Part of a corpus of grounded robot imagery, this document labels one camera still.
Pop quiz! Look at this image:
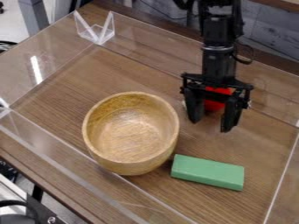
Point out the wooden bowl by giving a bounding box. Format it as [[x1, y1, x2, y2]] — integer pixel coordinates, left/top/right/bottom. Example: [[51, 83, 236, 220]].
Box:
[[82, 91, 181, 176]]

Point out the black metal bracket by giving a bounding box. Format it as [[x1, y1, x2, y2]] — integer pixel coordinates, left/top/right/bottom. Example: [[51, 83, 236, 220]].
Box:
[[26, 195, 67, 224]]

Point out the green rectangular block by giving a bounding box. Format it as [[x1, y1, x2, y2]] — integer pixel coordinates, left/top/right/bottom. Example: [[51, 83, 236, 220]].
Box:
[[172, 154, 246, 191]]

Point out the red plush strawberry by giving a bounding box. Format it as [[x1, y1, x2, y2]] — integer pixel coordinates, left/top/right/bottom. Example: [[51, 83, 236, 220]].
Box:
[[205, 87, 232, 112]]

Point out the clear acrylic tray enclosure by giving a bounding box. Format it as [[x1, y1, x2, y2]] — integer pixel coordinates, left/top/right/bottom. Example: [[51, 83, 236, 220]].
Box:
[[0, 8, 299, 224]]

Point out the black cable bottom left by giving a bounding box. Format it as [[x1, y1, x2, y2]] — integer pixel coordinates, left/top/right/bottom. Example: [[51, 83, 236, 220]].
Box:
[[0, 199, 45, 224]]

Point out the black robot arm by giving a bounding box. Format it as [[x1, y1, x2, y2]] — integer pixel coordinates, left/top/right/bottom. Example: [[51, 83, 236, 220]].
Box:
[[181, 0, 254, 132]]

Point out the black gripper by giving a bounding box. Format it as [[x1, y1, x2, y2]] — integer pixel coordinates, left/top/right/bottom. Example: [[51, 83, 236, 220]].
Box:
[[181, 73, 254, 133]]

